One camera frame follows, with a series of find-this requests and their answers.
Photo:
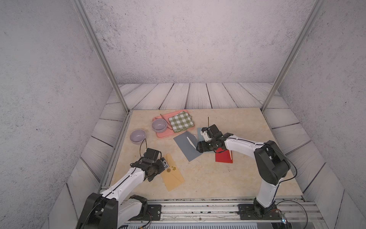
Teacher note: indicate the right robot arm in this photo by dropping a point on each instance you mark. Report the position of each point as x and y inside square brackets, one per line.
[272, 164]

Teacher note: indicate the light blue envelope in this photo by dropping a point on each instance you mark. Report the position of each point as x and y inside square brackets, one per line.
[208, 144]

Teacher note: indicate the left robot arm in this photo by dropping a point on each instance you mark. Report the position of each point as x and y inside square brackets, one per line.
[107, 210]

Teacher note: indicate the red envelope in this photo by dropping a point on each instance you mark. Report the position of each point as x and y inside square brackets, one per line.
[223, 156]

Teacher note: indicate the aluminium frame post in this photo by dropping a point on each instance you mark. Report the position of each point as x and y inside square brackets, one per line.
[304, 32]
[78, 5]

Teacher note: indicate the lilac bowl on tray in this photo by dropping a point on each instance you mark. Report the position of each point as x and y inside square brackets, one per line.
[159, 125]

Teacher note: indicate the lilac bowl on table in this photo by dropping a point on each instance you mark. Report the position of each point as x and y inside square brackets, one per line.
[138, 136]

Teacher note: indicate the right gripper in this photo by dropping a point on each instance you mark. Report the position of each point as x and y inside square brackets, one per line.
[201, 145]

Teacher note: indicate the left aluminium frame post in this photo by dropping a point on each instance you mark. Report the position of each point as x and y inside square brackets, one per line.
[78, 5]

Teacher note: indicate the green checkered cloth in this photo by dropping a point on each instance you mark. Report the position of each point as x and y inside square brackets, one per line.
[181, 122]

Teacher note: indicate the pink tray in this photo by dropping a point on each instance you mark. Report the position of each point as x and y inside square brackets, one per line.
[169, 132]

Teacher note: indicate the yellow envelope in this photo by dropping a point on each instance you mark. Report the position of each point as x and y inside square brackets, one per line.
[172, 176]

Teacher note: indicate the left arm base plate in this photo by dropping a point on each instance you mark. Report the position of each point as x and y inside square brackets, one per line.
[153, 212]

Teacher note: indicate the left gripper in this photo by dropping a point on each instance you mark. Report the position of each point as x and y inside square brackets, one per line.
[159, 163]

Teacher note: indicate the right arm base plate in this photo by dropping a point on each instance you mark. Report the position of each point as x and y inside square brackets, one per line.
[258, 212]

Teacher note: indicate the aluminium front rail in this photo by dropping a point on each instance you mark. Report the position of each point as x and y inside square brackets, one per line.
[222, 213]

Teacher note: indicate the grey envelope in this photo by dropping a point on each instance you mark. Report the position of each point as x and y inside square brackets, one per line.
[187, 143]

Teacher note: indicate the right aluminium frame post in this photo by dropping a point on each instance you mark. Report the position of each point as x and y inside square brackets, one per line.
[304, 32]

